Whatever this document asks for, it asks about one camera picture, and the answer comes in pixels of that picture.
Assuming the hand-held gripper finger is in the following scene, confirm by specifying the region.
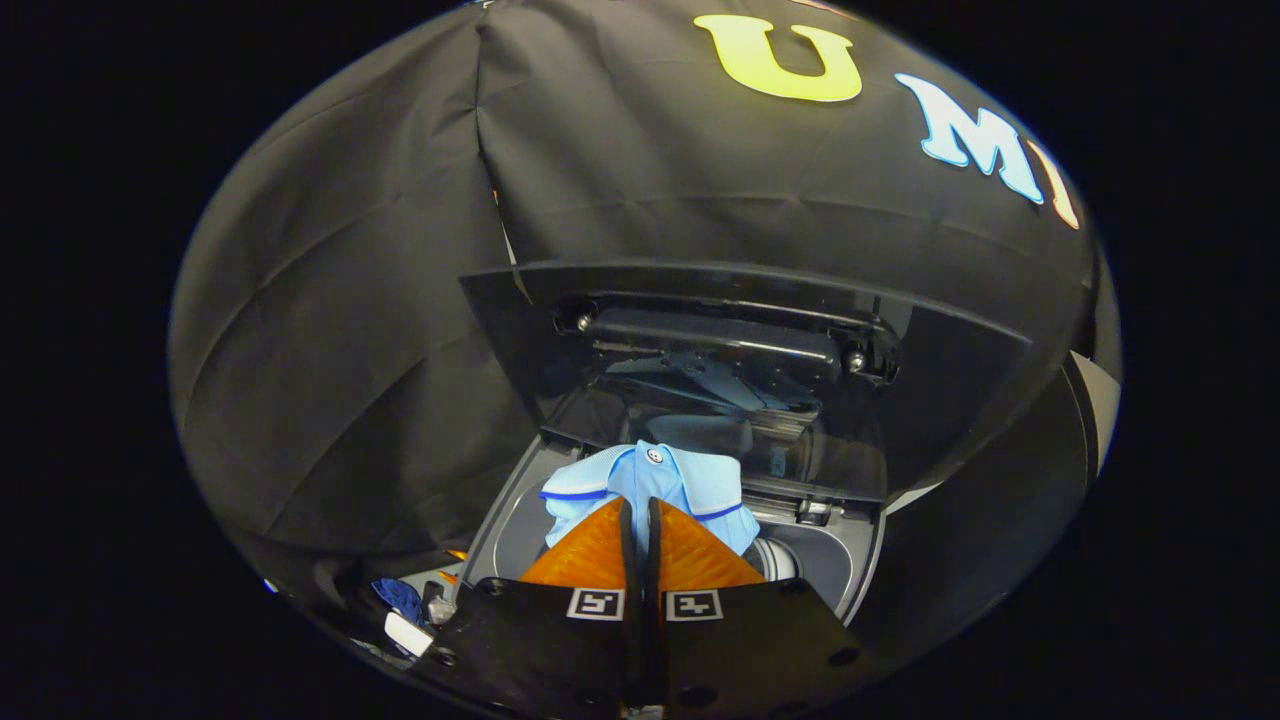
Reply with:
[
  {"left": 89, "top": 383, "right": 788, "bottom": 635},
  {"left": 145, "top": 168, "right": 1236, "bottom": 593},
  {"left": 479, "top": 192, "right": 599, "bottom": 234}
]
[
  {"left": 642, "top": 497, "right": 883, "bottom": 720},
  {"left": 415, "top": 497, "right": 643, "bottom": 720}
]

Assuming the light blue polo shirt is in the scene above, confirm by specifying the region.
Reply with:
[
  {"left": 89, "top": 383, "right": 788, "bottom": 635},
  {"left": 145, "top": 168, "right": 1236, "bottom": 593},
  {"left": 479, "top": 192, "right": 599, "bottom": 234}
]
[{"left": 539, "top": 439, "right": 762, "bottom": 558}]

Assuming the dark washing machine lid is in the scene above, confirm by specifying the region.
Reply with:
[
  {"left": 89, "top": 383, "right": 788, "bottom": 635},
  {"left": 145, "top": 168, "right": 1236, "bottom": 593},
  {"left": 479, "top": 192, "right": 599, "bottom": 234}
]
[{"left": 459, "top": 259, "right": 1033, "bottom": 503}]

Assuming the small white box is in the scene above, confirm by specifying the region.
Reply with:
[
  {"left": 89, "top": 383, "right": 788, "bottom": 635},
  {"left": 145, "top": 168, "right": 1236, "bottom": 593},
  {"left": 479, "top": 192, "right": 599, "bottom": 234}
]
[{"left": 384, "top": 611, "right": 437, "bottom": 659}]

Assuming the blue crumpled item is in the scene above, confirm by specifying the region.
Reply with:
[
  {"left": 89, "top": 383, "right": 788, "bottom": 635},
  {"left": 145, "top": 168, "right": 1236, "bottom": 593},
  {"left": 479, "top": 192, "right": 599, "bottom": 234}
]
[{"left": 371, "top": 577, "right": 427, "bottom": 627}]

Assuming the black backdrop cloth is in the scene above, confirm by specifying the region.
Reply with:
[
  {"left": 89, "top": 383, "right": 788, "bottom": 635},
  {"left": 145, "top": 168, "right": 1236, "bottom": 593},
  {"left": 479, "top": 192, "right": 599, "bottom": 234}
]
[{"left": 168, "top": 0, "right": 1101, "bottom": 601}]

